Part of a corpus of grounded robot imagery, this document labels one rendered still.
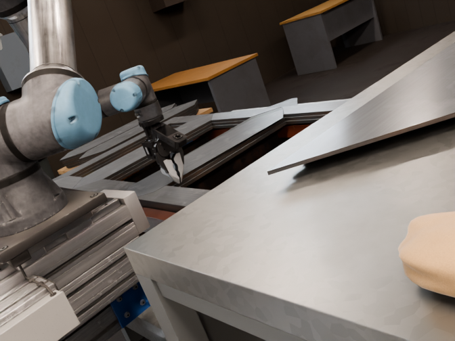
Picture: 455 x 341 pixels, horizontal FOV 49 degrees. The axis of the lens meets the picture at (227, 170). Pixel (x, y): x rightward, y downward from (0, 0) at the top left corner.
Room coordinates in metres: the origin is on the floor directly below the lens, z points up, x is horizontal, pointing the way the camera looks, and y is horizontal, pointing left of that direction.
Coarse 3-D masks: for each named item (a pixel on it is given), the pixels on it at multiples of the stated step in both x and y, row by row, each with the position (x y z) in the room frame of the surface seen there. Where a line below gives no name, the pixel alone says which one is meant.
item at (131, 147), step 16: (320, 112) 1.65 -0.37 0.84; (208, 128) 2.12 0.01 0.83; (272, 128) 1.74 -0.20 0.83; (240, 144) 1.65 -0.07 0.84; (112, 160) 2.21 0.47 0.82; (144, 160) 1.93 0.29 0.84; (224, 160) 1.59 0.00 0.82; (80, 176) 2.12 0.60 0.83; (112, 176) 1.85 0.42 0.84; (192, 176) 1.52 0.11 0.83; (160, 208) 1.34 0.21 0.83; (176, 208) 1.27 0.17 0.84
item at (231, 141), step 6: (222, 138) 1.77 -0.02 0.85; (228, 138) 1.74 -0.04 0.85; (234, 138) 1.71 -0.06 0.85; (240, 138) 1.68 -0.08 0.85; (246, 138) 1.65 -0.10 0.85; (210, 144) 1.75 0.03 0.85; (216, 144) 1.72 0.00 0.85; (222, 144) 1.69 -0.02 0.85; (228, 144) 1.66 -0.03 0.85; (234, 144) 1.63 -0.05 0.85
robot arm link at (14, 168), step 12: (0, 108) 0.93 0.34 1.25; (0, 120) 0.90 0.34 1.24; (0, 132) 0.89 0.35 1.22; (0, 144) 0.89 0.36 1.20; (12, 144) 0.89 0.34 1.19; (0, 156) 0.90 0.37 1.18; (12, 156) 0.90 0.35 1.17; (24, 156) 0.90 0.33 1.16; (0, 168) 0.90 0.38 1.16; (12, 168) 0.91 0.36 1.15; (24, 168) 0.92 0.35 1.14; (0, 180) 0.90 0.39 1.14
